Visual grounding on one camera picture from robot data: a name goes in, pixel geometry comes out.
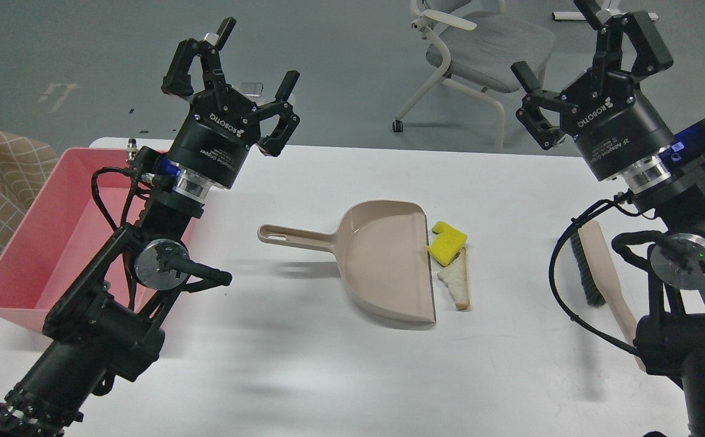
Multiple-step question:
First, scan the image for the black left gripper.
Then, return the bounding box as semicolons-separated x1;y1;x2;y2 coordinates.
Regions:
161;18;301;190

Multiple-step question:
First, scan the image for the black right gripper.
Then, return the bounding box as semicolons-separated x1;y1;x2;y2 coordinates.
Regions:
511;1;674;181

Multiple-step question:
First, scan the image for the beige hand brush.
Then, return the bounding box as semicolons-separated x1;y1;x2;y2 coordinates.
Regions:
569;220;638;346

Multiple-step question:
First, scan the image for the beige plastic dustpan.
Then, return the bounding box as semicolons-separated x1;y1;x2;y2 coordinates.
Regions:
257;200;436;325

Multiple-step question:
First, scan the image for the yellow sponge piece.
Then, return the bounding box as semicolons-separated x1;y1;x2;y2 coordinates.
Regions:
427;221;467;266

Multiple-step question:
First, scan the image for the triangular bread slice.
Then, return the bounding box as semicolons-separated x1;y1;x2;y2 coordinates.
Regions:
437;247;471;311

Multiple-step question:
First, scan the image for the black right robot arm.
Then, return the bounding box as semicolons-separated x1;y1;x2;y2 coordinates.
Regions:
511;1;705;436

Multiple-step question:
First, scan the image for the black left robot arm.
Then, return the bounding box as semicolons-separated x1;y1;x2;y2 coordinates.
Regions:
0;17;300;436

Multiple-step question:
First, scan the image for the pink plastic bin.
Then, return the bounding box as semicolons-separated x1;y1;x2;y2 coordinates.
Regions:
0;147;203;336

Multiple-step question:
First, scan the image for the silver floor socket plate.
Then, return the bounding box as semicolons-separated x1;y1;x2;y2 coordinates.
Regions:
238;82;264;100

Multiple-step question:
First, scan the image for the white desk base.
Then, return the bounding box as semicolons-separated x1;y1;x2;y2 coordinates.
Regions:
552;10;659;24

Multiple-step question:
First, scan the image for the grey office chair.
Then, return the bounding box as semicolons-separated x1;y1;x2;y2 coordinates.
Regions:
391;1;557;151

